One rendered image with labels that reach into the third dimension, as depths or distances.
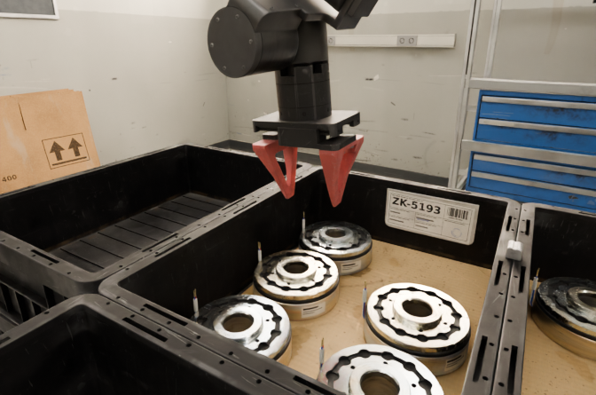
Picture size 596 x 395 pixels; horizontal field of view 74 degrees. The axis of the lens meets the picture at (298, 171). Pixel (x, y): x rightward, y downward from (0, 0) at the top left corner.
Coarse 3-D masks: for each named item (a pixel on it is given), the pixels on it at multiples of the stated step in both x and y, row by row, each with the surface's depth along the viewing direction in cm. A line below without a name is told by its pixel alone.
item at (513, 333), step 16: (528, 208) 49; (544, 208) 49; (560, 208) 49; (528, 224) 47; (528, 240) 41; (528, 256) 38; (512, 272) 35; (528, 272) 35; (512, 288) 33; (528, 288) 33; (512, 304) 31; (512, 320) 29; (512, 336) 27; (512, 352) 28; (496, 368) 25; (512, 368) 27; (496, 384) 24; (512, 384) 25
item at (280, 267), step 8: (280, 264) 48; (288, 264) 49; (296, 264) 49; (304, 264) 49; (312, 264) 48; (280, 272) 47; (312, 272) 47; (288, 280) 46; (296, 280) 45; (304, 280) 46
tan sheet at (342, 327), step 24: (384, 264) 55; (408, 264) 55; (432, 264) 55; (456, 264) 55; (360, 288) 50; (456, 288) 50; (480, 288) 50; (336, 312) 45; (360, 312) 45; (480, 312) 45; (312, 336) 42; (336, 336) 42; (360, 336) 42; (312, 360) 38; (456, 384) 36
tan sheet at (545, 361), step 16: (528, 304) 47; (528, 320) 44; (528, 336) 42; (544, 336) 42; (528, 352) 39; (544, 352) 39; (560, 352) 39; (528, 368) 38; (544, 368) 38; (560, 368) 38; (576, 368) 38; (592, 368) 38; (528, 384) 36; (544, 384) 36; (560, 384) 36; (576, 384) 36; (592, 384) 36
